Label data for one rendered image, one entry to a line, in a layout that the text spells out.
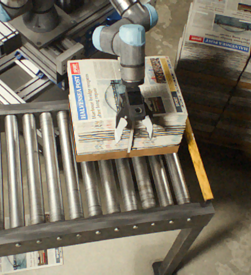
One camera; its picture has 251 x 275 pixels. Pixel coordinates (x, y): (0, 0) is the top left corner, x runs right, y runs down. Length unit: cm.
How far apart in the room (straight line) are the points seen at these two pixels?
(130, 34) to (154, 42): 187
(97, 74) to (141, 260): 112
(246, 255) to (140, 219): 105
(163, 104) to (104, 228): 46
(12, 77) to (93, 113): 125
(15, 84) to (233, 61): 120
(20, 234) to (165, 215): 49
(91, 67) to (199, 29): 68
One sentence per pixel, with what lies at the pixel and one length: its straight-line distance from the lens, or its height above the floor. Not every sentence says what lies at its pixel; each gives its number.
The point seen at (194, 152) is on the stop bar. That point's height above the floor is 82.
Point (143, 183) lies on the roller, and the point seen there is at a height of 80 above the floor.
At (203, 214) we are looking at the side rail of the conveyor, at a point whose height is 80.
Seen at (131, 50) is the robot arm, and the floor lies 128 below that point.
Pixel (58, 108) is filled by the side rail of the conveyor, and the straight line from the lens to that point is 176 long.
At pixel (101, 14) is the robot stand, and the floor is 72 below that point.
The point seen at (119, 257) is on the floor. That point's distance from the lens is 235.
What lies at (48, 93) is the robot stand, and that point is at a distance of 255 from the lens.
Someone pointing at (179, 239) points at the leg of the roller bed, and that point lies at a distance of 191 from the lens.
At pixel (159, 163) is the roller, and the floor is 80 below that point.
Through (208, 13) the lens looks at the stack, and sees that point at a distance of 218.
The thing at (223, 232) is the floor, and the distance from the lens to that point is 251.
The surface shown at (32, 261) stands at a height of 1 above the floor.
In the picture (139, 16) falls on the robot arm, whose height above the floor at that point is 126.
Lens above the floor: 223
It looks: 58 degrees down
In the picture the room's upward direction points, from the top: 11 degrees clockwise
